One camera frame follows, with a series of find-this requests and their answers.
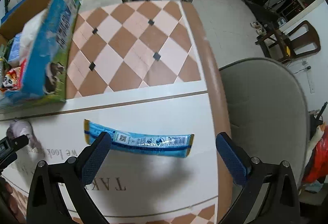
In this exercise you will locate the light blue packet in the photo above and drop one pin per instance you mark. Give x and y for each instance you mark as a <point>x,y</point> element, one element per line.
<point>14,45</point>

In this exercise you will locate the red plastic bag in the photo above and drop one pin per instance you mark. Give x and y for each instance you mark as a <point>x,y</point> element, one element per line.
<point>317,166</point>

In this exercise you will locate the white goose toy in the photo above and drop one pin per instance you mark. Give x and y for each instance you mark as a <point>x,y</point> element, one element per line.
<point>314,141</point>

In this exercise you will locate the blue stick packet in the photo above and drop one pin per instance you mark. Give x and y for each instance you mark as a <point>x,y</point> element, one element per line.
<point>159,145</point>

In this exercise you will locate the dark wooden chair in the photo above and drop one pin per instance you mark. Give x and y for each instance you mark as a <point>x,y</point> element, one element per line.
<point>287,46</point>

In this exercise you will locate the orange snack bag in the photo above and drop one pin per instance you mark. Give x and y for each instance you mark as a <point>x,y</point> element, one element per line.
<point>12,80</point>

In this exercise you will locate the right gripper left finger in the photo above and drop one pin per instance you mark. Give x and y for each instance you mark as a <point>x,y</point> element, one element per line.
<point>45,201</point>

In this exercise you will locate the patterned tablecloth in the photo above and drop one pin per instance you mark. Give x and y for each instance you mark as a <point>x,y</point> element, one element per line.
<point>147,68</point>

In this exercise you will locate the white plastic bag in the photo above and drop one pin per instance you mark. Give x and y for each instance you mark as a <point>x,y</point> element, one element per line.
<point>29,33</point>

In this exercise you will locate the lilac cloth bundle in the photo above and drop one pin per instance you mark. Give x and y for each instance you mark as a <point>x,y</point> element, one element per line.
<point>22,127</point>

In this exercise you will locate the grey padded chair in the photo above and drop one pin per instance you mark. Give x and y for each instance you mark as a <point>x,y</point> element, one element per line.
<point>268,114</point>

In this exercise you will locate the cardboard box with print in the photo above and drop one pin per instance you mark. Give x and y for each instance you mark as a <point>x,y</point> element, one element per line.
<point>44,71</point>

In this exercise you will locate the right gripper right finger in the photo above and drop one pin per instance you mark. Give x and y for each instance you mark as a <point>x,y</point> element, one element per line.
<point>280,203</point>

